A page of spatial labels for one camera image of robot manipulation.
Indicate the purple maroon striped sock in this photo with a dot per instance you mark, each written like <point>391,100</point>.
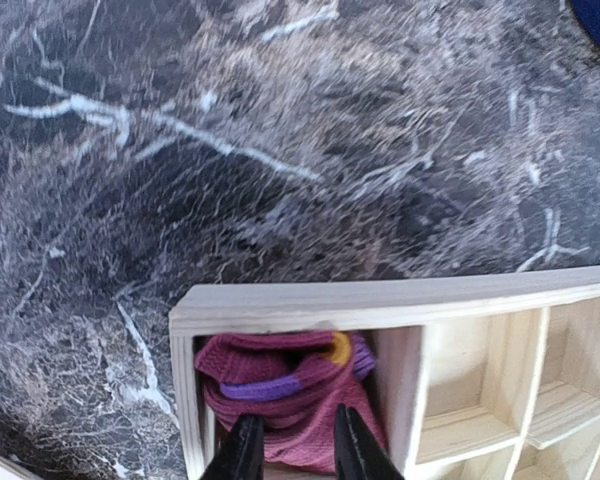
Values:
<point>295,383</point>

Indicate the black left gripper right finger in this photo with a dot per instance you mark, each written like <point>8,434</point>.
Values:
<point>357,454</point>

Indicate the wooden compartment tray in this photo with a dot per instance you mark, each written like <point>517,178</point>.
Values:
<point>479,377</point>

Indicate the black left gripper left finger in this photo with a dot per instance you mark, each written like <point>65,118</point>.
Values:
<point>241,456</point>

